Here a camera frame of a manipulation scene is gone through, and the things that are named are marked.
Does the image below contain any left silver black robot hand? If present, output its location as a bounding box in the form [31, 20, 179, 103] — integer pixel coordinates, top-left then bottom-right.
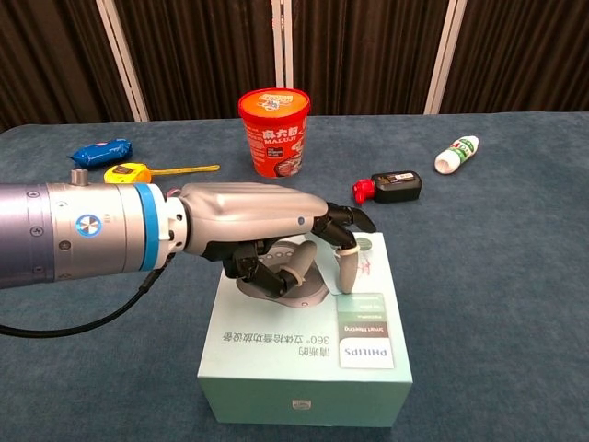
[177, 182, 378, 299]

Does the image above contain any blue velvet table cloth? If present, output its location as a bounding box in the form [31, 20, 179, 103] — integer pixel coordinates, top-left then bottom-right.
[0, 111, 589, 442]

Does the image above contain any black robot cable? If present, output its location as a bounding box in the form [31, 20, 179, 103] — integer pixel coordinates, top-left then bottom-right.
[0, 257, 175, 340]

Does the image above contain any yellow tape measure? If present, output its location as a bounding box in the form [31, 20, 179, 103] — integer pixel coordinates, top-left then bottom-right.
[103, 162, 221, 185]

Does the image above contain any dark pleated curtain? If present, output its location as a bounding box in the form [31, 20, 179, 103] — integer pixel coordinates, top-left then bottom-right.
[0, 0, 589, 134]

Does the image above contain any white bottle green label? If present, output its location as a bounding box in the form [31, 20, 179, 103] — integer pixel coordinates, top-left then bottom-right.
[434, 134, 480, 176]

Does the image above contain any white frame post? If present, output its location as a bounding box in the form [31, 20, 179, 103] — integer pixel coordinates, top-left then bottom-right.
[271, 0, 296, 90]
[422, 0, 469, 115]
[95, 0, 149, 122]

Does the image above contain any red instant noodle cup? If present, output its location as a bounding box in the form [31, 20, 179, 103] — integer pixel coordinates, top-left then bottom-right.
[237, 87, 312, 180]

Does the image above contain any light green Philips speaker box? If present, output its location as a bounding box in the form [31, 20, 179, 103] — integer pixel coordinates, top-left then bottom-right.
[196, 231, 414, 428]

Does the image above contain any blue snack packet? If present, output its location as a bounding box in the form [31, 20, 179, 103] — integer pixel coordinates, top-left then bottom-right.
[67, 138, 133, 169]

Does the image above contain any black ink bottle red cap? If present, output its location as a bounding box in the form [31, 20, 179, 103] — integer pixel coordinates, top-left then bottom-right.
[352, 170, 423, 208]

